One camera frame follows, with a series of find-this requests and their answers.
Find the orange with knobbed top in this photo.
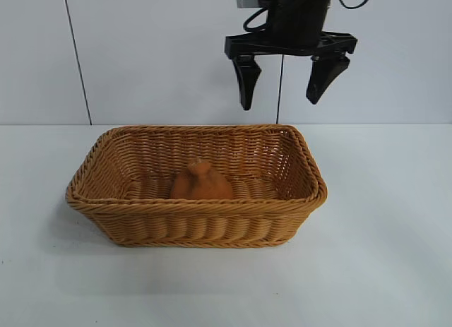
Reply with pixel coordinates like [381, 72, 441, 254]
[169, 158, 234, 201]

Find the black looped camera cable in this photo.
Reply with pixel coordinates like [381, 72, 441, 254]
[242, 7, 270, 34]

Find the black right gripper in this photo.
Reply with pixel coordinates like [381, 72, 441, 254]
[224, 0, 358, 112]

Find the woven wicker basket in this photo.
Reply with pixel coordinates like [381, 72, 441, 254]
[65, 124, 328, 249]

